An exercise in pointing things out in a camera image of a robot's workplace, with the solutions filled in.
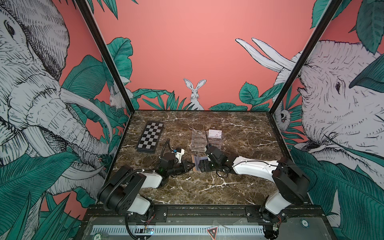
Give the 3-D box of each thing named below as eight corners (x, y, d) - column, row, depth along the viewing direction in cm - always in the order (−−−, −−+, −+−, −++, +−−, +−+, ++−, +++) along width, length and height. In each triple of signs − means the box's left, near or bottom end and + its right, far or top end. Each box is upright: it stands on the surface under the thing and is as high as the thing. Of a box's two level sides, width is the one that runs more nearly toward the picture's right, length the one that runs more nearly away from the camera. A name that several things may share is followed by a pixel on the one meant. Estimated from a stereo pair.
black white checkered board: (138, 151, 99) (136, 148, 96) (148, 124, 114) (147, 120, 111) (155, 153, 98) (154, 150, 95) (163, 125, 114) (163, 122, 111)
